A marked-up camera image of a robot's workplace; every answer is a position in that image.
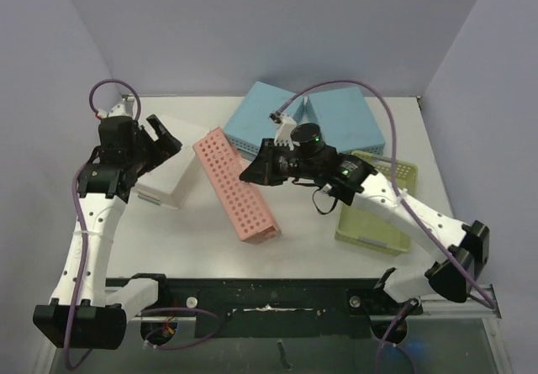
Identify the white perforated plastic basket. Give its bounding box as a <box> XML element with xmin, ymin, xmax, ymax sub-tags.
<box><xmin>133</xmin><ymin>114</ymin><xmax>209</xmax><ymax>209</ymax></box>

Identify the pink plastic basket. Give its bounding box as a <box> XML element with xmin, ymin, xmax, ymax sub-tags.
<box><xmin>193</xmin><ymin>128</ymin><xmax>281</xmax><ymax>244</ymax></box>

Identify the blue perforated plastic basket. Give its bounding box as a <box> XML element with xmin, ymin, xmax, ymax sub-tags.
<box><xmin>304</xmin><ymin>87</ymin><xmax>386</xmax><ymax>155</ymax></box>

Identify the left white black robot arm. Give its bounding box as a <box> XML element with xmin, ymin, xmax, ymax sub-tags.
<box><xmin>33</xmin><ymin>115</ymin><xmax>182</xmax><ymax>350</ymax></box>

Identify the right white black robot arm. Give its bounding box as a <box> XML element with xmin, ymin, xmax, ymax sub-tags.
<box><xmin>240</xmin><ymin>123</ymin><xmax>489</xmax><ymax>314</ymax></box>

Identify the green plastic basket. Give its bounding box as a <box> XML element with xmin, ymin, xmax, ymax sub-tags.
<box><xmin>335</xmin><ymin>161</ymin><xmax>418</xmax><ymax>255</ymax></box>

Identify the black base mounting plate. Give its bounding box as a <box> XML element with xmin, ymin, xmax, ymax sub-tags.
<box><xmin>113</xmin><ymin>277</ymin><xmax>421</xmax><ymax>341</ymax></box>

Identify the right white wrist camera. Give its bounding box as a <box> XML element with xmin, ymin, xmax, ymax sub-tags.
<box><xmin>270</xmin><ymin>111</ymin><xmax>298</xmax><ymax>150</ymax></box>

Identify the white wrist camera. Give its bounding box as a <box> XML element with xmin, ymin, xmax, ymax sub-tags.
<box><xmin>270</xmin><ymin>111</ymin><xmax>298</xmax><ymax>150</ymax></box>
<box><xmin>95</xmin><ymin>98</ymin><xmax>135</xmax><ymax>119</ymax></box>

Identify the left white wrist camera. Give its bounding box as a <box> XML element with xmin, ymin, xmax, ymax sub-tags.
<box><xmin>95</xmin><ymin>98</ymin><xmax>135</xmax><ymax>119</ymax></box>

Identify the aluminium rail frame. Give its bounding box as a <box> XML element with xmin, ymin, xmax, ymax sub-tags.
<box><xmin>419</xmin><ymin>290</ymin><xmax>502</xmax><ymax>319</ymax></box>

